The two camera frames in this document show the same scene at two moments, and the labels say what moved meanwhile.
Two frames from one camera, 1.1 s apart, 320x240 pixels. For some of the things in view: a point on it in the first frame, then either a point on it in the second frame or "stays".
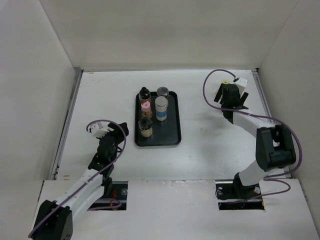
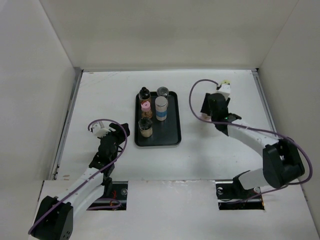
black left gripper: (115, 132) stays
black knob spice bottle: (144, 93) stays
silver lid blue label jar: (161, 104) stays
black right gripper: (243, 98) -> (205, 105)
